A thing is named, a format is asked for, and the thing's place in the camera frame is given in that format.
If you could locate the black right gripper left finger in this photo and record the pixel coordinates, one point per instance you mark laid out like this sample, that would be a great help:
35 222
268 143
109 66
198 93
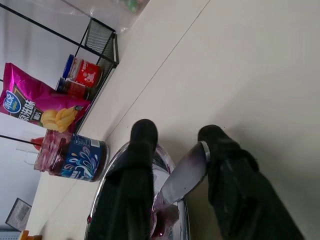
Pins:
127 190

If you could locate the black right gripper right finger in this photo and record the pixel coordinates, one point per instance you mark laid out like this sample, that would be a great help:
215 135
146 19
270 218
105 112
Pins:
240 195

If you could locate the silver metal spoon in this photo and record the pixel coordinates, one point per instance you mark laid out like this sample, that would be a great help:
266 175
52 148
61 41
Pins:
186 172

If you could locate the purple jam blob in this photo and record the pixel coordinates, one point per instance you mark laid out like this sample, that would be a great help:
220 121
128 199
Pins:
163 222

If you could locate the blue-label purple jam jar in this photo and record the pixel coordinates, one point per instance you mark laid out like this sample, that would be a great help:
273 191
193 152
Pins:
80 160

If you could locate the shiny steel bowl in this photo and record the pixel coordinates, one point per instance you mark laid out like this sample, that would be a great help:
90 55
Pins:
165 162

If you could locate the orange block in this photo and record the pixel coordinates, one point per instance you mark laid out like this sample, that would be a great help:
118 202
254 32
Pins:
28 235

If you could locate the black framed board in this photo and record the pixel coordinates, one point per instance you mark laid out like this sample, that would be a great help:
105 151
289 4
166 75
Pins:
18 215

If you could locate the dark jar with red label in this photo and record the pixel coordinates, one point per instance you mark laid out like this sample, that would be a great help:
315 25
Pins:
75 88

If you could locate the magenta potato chips bag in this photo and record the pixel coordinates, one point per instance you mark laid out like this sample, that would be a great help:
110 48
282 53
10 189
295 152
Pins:
37 105

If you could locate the blue-lid jar with red label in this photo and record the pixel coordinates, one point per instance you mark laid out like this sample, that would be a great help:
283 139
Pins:
85 72

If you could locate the clear plastic bag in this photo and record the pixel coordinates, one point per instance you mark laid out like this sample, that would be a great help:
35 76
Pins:
125 17

